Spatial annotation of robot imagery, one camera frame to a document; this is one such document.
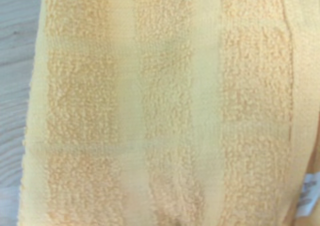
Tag yellow terry cloth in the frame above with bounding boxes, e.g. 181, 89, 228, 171
16, 0, 320, 226

